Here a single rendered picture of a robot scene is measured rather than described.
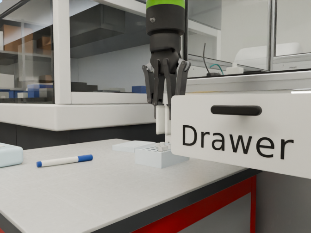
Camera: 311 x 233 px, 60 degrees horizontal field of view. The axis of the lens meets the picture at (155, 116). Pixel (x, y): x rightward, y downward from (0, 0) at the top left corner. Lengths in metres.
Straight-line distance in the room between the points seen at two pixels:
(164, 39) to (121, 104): 0.69
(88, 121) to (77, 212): 0.78
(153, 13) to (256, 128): 0.36
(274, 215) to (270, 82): 0.35
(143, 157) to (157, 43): 0.27
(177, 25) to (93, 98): 0.63
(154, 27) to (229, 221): 0.47
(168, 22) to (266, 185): 0.49
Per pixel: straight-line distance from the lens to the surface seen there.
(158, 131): 0.65
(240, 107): 0.39
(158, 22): 0.64
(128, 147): 0.84
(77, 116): 1.13
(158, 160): 0.64
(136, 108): 1.32
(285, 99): 0.40
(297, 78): 0.75
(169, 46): 0.63
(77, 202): 0.46
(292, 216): 0.80
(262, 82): 0.78
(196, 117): 0.47
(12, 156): 0.74
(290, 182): 0.78
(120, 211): 0.41
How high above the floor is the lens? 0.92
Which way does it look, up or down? 3 degrees down
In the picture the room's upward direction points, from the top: straight up
